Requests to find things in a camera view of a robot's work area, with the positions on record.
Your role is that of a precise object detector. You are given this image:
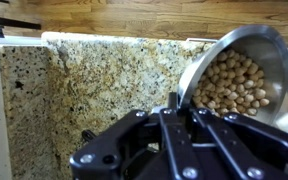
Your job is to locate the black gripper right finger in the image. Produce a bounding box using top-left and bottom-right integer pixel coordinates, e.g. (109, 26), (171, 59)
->
(183, 108), (288, 180)

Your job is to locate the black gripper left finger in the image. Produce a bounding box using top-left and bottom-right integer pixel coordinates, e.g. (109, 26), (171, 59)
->
(68, 92), (202, 180)

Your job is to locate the pile of chickpeas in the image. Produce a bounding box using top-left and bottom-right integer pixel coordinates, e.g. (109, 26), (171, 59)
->
(192, 49), (271, 118)

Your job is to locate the silver drawer handle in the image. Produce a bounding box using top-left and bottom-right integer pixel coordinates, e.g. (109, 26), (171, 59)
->
(184, 37), (218, 44)

